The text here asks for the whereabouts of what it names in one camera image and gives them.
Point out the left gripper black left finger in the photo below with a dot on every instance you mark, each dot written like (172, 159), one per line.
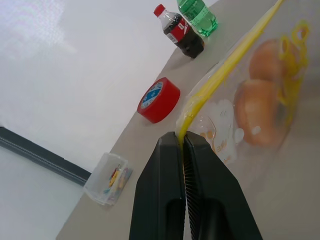
(160, 187)

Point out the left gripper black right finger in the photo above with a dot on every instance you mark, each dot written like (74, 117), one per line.
(212, 190)

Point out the glazed orange bread roll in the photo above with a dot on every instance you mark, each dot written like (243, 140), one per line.
(266, 60)
(260, 112)

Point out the clear zip bag yellow seal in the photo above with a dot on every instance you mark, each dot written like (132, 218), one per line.
(225, 82)

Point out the clear box of coloured bits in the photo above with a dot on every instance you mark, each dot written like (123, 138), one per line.
(107, 180)

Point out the red tape roll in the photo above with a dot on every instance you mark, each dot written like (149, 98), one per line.
(162, 105)

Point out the small cola bottle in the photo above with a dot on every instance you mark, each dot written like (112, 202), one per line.
(182, 32)

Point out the green soda bottle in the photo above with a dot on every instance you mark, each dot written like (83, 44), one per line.
(200, 17)

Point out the dark grey wall post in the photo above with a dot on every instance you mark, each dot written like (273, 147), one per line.
(37, 155)

